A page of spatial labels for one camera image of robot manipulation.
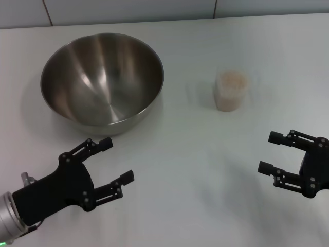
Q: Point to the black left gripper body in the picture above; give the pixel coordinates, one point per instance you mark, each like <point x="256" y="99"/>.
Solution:
<point x="59" y="187"/>

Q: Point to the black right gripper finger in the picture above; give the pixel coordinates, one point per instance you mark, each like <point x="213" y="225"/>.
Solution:
<point x="276" y="137"/>
<point x="267" y="167"/>

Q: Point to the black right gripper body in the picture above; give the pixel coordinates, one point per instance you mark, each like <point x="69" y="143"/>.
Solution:
<point x="317" y="169"/>

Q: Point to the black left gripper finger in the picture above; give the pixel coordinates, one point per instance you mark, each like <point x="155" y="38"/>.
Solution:
<point x="104" y="144"/>
<point x="127" y="177"/>

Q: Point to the stainless steel mixing bowl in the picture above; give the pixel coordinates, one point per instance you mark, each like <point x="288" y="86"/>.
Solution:
<point x="102" y="82"/>

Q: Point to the clear plastic measuring cup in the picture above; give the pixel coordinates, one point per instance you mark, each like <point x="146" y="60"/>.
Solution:
<point x="231" y="92"/>

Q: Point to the white rice grains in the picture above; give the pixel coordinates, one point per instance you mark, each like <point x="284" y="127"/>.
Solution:
<point x="232" y="82"/>

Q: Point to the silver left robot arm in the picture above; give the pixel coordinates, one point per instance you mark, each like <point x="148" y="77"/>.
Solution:
<point x="7" y="216"/>

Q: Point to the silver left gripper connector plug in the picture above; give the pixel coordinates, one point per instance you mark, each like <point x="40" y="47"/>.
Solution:
<point x="26" y="178"/>

